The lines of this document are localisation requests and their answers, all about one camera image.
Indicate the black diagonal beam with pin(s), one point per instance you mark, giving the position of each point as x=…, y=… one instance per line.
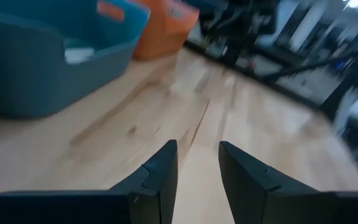
x=322, y=63

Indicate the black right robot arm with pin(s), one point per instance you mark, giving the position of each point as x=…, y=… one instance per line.
x=235, y=28

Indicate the silver fork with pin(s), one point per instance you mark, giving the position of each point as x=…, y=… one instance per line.
x=79, y=55

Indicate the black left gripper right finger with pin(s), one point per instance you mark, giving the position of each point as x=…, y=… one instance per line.
x=244, y=193

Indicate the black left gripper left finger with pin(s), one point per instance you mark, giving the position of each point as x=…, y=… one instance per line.
x=160, y=193

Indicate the teal plastic bin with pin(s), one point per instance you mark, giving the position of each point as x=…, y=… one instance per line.
x=26, y=77

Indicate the black right mounting frame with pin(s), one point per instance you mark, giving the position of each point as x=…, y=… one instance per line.
x=291, y=93

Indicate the orange plastic bin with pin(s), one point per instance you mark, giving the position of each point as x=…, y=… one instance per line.
x=157, y=37

